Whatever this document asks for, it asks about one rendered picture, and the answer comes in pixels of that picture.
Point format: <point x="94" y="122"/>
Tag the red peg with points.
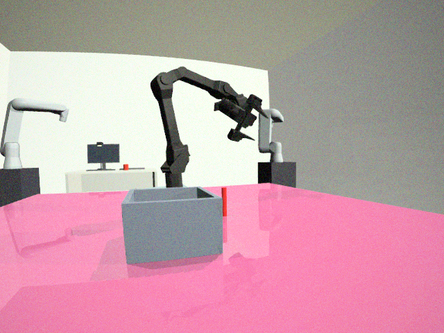
<point x="224" y="197"/>

